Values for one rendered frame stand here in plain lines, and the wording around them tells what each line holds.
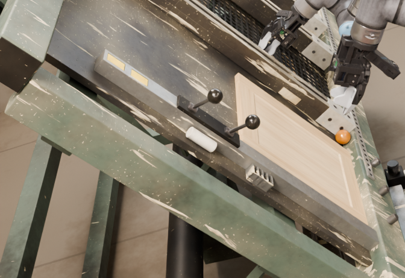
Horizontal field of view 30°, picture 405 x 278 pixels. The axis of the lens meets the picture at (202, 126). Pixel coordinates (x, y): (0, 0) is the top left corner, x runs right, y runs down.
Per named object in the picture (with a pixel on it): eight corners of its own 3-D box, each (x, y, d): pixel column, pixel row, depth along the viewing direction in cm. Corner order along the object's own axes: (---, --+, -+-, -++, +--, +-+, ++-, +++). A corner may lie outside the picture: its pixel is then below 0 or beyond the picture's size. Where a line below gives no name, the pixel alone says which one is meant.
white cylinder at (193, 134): (185, 139, 188) (210, 155, 191) (192, 131, 186) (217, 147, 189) (185, 131, 190) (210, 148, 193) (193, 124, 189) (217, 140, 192)
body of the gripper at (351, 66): (326, 72, 189) (340, 28, 182) (359, 76, 190) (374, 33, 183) (333, 87, 182) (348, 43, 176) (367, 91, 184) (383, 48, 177)
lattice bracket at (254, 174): (266, 192, 197) (273, 186, 196) (246, 179, 195) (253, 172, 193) (264, 183, 200) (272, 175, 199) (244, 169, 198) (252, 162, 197)
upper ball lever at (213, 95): (193, 119, 190) (223, 104, 180) (181, 111, 189) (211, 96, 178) (197, 107, 192) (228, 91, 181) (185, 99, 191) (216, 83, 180)
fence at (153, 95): (369, 251, 215) (379, 243, 213) (93, 70, 180) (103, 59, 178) (366, 238, 219) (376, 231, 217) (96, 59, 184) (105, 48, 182)
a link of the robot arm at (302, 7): (301, -10, 245) (319, 5, 248) (291, 0, 247) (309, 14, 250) (303, 0, 239) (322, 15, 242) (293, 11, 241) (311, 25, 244)
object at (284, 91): (295, 105, 250) (301, 99, 249) (277, 92, 247) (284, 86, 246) (294, 100, 252) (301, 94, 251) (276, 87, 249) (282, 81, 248)
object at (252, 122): (229, 143, 195) (261, 130, 184) (217, 135, 193) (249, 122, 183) (233, 131, 196) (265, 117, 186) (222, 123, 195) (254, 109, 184)
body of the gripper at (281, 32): (269, 38, 246) (294, 12, 240) (267, 26, 253) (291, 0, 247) (286, 51, 248) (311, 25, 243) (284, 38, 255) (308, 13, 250)
